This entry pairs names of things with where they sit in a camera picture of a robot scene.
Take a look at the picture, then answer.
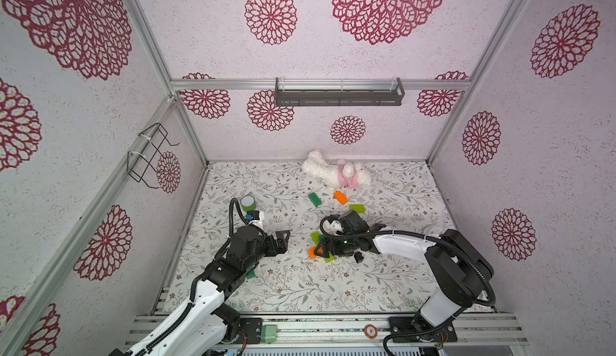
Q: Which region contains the orange lego brick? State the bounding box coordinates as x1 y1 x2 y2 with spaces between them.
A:
333 191 349 205
308 247 322 259

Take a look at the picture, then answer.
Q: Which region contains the long lime green lego brick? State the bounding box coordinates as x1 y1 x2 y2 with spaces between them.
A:
311 232 321 245

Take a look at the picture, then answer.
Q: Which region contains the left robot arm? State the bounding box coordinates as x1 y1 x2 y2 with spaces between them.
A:
111 198 290 355

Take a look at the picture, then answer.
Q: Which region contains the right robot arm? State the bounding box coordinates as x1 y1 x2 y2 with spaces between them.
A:
315 211 497 335

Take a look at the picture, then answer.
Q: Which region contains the lime lego brick back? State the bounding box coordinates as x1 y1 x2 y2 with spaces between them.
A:
349 204 366 214

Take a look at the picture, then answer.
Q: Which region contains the dark green lego brick back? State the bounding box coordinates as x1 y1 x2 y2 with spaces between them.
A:
308 192 322 208

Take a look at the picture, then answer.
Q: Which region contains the green tape roll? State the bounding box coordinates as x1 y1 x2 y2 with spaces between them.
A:
240 195 257 213

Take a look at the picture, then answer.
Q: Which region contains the white pink plush toy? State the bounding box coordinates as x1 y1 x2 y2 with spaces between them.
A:
301 150 372 189

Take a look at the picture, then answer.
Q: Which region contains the green connector block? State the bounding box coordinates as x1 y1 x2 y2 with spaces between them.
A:
261 325 278 344

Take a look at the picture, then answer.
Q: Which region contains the metal base rail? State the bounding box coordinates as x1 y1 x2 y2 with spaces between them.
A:
124 311 530 356

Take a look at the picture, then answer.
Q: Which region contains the black wire wall rack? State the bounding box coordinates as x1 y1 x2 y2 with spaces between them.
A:
125 123 179 189

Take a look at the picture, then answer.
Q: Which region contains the black wall shelf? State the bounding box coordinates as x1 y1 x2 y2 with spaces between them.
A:
274 78 406 107

